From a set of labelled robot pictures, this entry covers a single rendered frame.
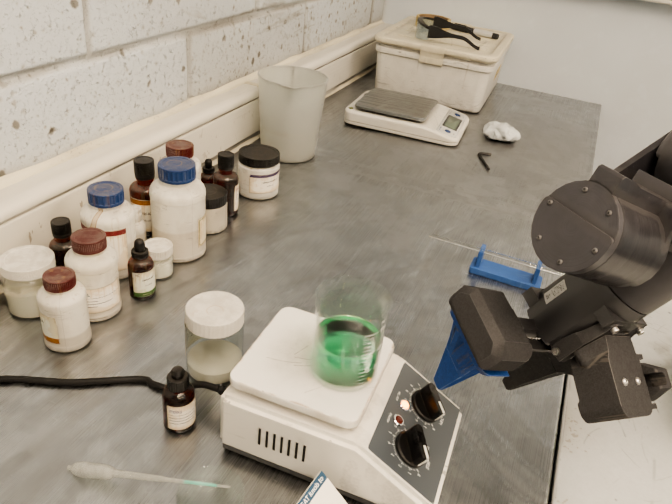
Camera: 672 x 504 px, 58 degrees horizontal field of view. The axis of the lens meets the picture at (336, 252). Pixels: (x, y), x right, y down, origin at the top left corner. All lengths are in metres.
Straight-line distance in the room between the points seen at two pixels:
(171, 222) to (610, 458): 0.57
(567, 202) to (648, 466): 0.37
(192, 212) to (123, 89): 0.24
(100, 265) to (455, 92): 1.08
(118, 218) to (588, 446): 0.58
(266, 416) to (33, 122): 0.49
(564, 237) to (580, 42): 1.52
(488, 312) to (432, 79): 1.19
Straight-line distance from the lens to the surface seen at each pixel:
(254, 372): 0.54
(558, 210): 0.40
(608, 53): 1.89
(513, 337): 0.43
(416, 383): 0.60
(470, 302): 0.44
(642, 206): 0.41
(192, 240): 0.82
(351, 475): 0.54
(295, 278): 0.81
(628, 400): 0.47
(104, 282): 0.72
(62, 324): 0.69
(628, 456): 0.70
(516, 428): 0.67
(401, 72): 1.59
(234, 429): 0.56
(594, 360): 0.47
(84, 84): 0.90
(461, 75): 1.56
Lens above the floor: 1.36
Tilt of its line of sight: 31 degrees down
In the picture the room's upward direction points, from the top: 7 degrees clockwise
